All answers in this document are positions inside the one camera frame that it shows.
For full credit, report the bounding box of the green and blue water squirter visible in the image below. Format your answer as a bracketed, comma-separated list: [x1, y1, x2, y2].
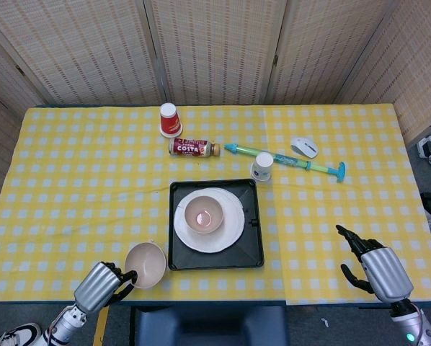
[224, 142, 347, 183]

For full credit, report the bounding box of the yellow checkered tablecloth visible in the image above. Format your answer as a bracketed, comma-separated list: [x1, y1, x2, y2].
[0, 103, 427, 307]

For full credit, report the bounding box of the white computer mouse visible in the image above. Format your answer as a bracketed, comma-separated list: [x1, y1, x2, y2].
[290, 136, 319, 159]

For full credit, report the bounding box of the plain beige bowl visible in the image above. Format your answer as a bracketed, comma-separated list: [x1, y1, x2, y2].
[124, 241, 168, 290]

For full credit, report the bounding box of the Costa coffee bottle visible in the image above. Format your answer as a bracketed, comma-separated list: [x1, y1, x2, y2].
[168, 137, 221, 158]

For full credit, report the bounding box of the beige bowl with pink stain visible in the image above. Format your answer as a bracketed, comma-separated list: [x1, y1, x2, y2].
[184, 195, 225, 235]

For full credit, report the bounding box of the black square tray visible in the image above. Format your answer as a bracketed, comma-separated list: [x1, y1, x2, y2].
[167, 179, 266, 272]

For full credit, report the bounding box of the white paper cup blue flower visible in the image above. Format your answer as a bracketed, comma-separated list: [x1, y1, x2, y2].
[250, 151, 274, 183]

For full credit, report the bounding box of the white power adapter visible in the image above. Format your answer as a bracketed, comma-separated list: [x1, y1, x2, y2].
[416, 136, 431, 159]

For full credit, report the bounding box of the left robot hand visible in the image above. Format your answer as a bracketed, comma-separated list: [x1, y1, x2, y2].
[74, 261, 138, 313]

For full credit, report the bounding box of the cracked white paper plate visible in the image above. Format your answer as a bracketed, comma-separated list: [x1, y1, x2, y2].
[173, 189, 242, 254]

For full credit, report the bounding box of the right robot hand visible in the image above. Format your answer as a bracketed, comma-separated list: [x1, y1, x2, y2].
[335, 224, 414, 303]

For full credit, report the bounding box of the woven folding screen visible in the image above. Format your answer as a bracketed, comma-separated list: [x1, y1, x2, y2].
[0, 0, 431, 203]

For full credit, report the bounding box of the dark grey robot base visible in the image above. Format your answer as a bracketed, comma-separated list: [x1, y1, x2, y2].
[134, 306, 288, 346]

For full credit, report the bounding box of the red paper cup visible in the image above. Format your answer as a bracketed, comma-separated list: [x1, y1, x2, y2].
[159, 102, 185, 139]

